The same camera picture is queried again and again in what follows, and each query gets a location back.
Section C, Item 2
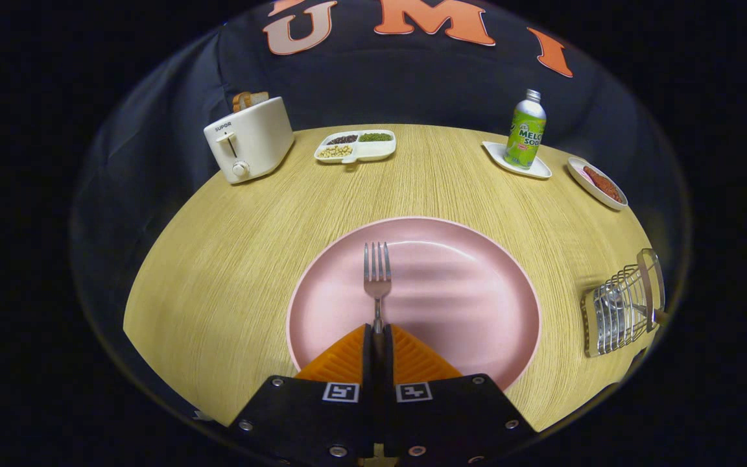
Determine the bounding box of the white bowl of food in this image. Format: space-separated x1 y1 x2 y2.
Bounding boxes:
567 157 628 211

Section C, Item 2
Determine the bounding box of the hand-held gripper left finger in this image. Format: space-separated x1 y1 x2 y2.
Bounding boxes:
228 323 374 464

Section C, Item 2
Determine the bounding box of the white divided snack dish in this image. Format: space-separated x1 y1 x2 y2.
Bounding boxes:
313 130 397 164

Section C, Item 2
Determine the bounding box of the cream white toaster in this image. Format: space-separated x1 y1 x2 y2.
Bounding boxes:
203 96 295 185

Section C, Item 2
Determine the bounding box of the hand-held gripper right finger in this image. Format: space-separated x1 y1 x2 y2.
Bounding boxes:
383 323 538 464

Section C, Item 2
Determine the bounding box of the red meat piece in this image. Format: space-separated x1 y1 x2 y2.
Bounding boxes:
582 165 623 203

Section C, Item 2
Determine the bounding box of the metal wire cutlery basket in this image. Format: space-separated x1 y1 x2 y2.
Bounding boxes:
580 248 667 358

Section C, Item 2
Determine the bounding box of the wooden handle metal fork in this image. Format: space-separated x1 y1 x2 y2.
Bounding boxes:
364 242 392 364

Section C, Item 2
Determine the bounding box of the green label soda bottle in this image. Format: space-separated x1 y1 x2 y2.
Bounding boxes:
503 89 547 171

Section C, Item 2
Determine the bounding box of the pink round plate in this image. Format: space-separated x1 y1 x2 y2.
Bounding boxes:
286 216 541 392

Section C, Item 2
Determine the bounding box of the square white coaster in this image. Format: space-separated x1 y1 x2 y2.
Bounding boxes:
482 141 552 180

